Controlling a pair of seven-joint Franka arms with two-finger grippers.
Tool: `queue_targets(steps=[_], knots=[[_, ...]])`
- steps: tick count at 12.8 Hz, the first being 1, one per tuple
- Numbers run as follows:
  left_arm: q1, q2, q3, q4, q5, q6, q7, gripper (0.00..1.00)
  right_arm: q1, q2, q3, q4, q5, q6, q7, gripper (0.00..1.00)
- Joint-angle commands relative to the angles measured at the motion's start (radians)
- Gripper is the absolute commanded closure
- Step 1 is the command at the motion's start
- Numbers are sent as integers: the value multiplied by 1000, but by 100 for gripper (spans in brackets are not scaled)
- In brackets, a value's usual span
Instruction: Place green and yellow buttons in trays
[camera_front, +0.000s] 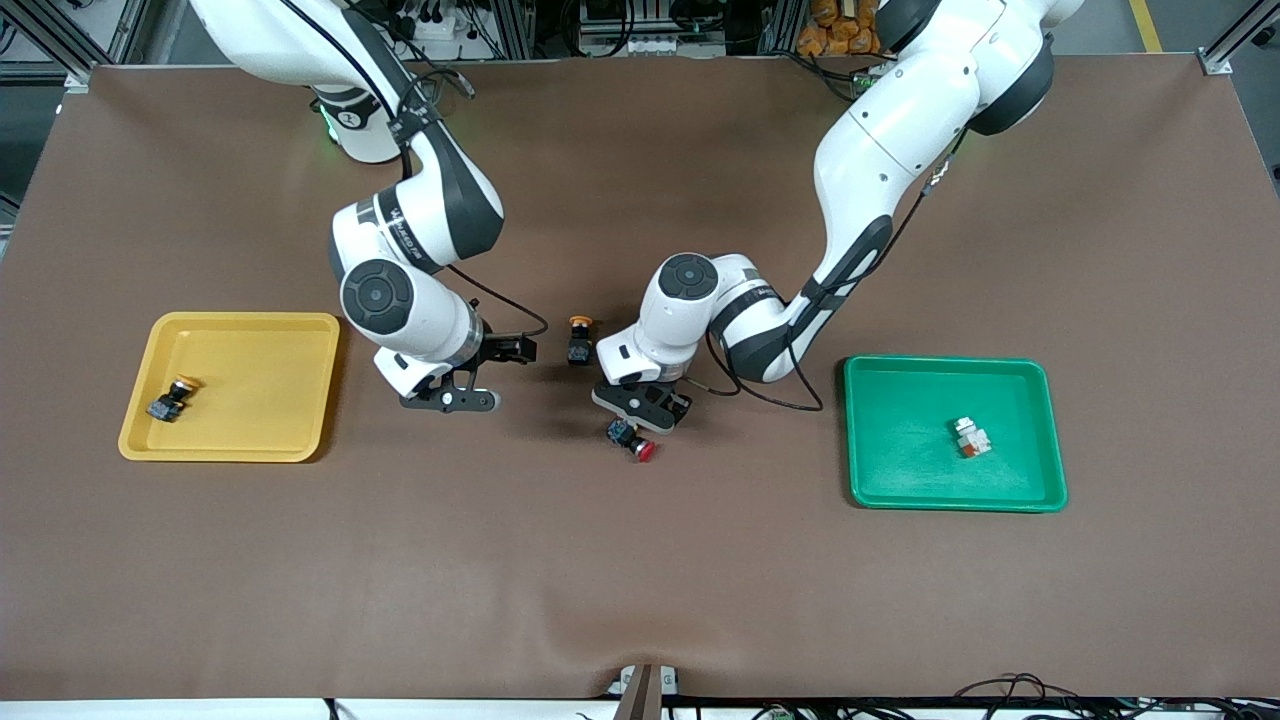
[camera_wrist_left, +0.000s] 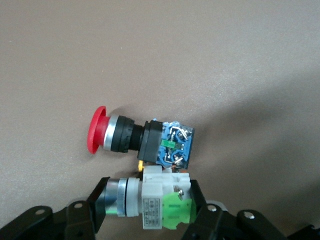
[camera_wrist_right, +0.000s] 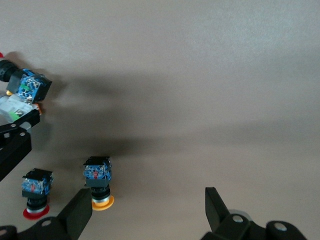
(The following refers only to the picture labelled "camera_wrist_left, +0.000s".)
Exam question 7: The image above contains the red mushroom push button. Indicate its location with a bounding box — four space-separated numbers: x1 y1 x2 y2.
87 105 195 173

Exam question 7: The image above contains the brown table cover mat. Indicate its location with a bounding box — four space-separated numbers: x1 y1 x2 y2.
0 0 320 240

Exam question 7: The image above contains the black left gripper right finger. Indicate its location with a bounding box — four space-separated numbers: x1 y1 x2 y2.
182 179 288 240

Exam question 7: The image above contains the green block push button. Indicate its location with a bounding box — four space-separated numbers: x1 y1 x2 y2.
103 164 198 231

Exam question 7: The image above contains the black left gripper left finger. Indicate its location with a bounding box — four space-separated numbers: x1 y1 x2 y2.
0 176 111 240

